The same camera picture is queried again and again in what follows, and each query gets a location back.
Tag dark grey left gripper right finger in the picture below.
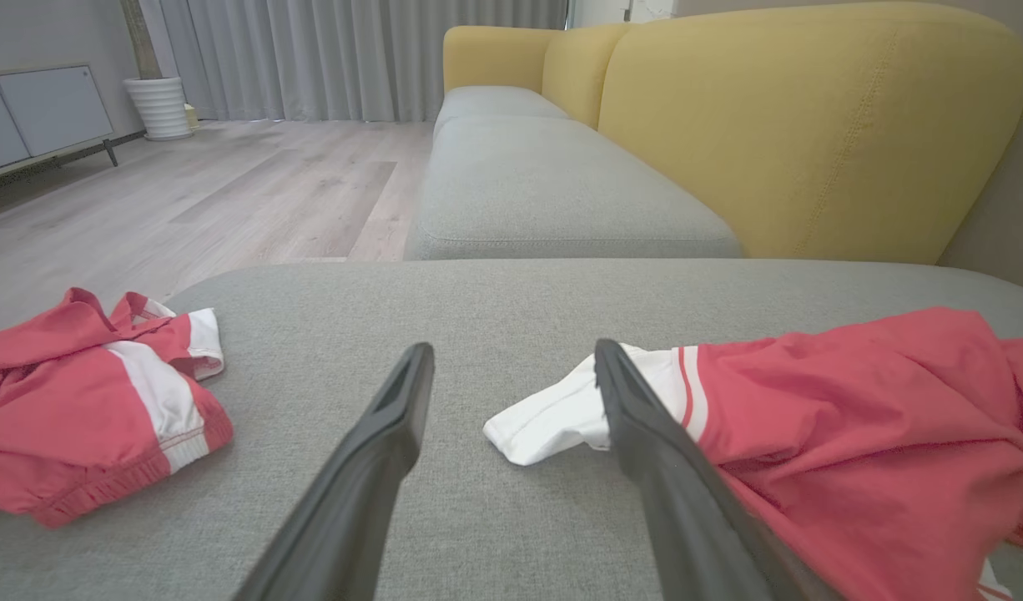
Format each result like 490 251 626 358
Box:
593 338 844 601

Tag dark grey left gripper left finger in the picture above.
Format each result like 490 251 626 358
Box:
232 342 436 601

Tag red shirt with white cuffs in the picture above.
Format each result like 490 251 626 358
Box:
483 306 1023 601

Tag red shorts with white stripes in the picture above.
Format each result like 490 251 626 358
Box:
0 288 234 528

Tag large grey fabric ottoman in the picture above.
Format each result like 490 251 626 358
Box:
0 259 1023 601

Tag sofa yellow back grey seats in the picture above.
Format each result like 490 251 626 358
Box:
405 3 1023 264

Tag grey pleated curtain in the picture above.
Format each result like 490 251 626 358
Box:
140 0 569 124

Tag white ribbed plant pot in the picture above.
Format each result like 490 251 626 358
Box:
123 77 194 141

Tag grey low sideboard cabinet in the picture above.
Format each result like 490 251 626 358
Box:
0 63 118 186

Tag brown plant trunk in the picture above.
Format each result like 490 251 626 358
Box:
119 0 162 81

